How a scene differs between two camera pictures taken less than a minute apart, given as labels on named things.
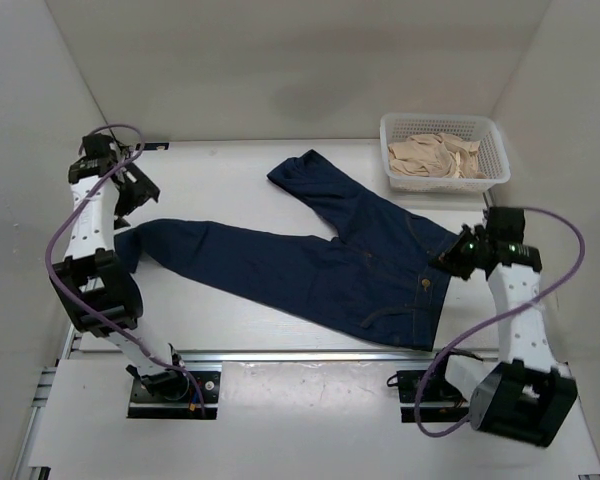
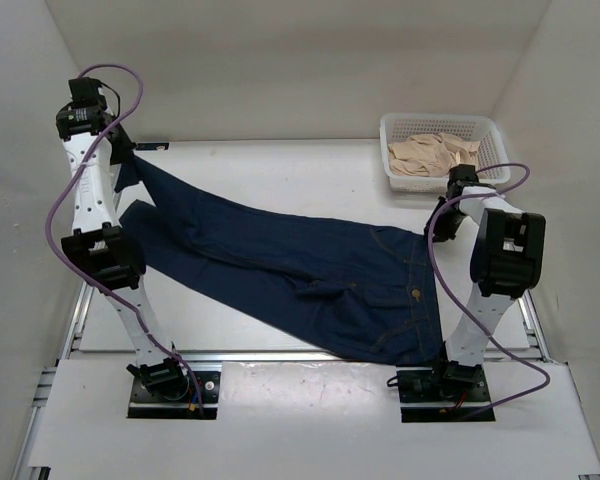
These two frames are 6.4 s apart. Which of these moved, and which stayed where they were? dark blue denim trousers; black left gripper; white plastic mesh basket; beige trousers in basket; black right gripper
Moved: dark blue denim trousers; black right gripper; black left gripper
Stayed: beige trousers in basket; white plastic mesh basket
